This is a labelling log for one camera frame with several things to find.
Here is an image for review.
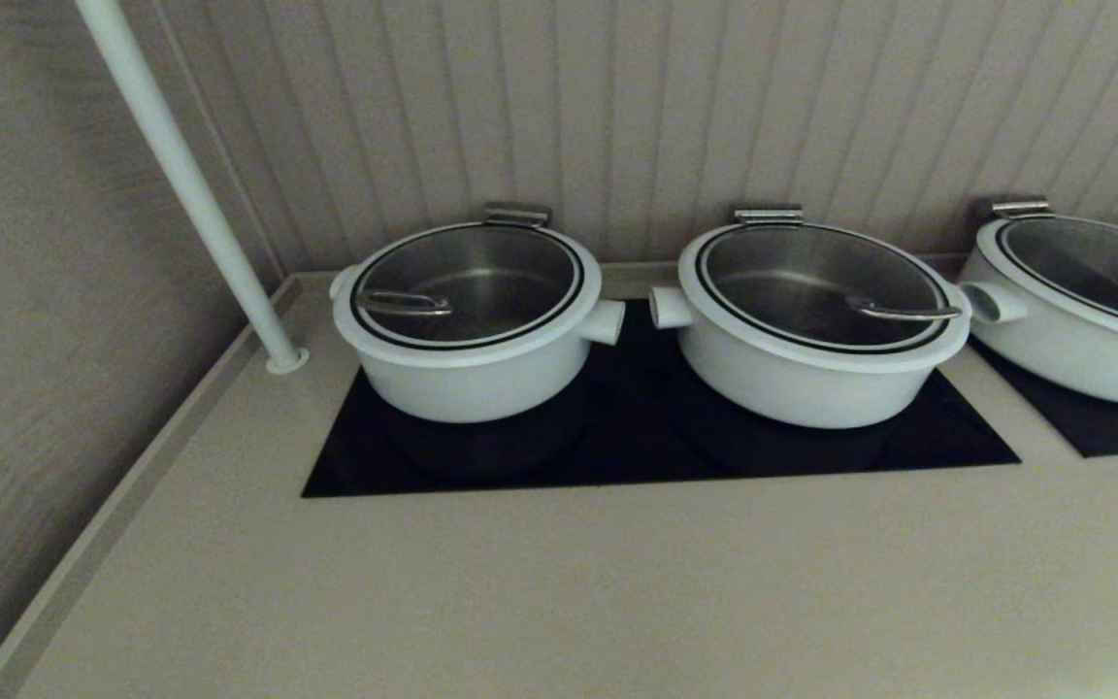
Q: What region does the white-rimmed glass pot lid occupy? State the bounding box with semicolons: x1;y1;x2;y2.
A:
333;221;605;370
976;216;1118;349

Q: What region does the white pot with steel rim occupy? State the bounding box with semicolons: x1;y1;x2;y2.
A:
329;262;626;424

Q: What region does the middle white pot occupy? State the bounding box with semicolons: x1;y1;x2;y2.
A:
677;221;973;375

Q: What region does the large black glass cooktop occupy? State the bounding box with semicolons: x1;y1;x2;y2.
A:
301;299;1022;499

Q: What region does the white round pole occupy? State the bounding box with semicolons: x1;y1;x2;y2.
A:
74;0;311;376

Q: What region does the small black glass cooktop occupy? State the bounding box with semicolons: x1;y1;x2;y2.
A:
969;335;1118;458

